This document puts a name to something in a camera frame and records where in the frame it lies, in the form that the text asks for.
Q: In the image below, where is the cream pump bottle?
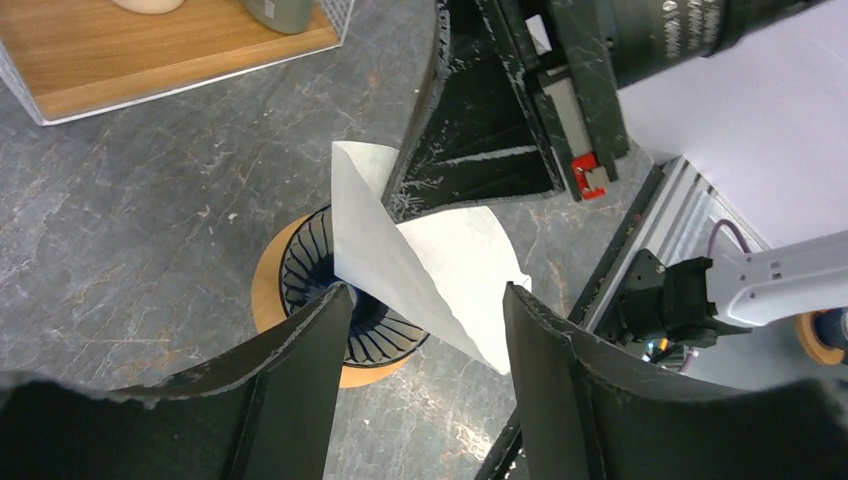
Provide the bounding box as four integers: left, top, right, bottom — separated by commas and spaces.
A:
112, 0, 184, 15

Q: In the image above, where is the green pump bottle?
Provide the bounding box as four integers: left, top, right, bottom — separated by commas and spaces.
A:
240, 0, 314, 34

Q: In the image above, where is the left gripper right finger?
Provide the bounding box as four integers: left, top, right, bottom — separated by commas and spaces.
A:
503, 284, 847, 479

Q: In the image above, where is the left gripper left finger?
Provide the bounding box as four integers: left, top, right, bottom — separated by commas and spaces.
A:
1, 284, 353, 479

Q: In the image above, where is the white wire shelf rack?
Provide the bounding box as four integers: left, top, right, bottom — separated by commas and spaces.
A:
1, 1, 353, 126

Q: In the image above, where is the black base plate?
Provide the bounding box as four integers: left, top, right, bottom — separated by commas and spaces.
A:
520, 161, 665, 327

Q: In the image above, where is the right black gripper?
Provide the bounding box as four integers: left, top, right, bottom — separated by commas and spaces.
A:
382, 1, 816, 222

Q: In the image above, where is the aluminium rail frame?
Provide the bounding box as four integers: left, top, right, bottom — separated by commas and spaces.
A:
582, 156, 768, 331

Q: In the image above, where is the blue cone coffee filter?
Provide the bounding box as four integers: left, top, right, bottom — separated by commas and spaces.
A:
278, 205, 432, 369

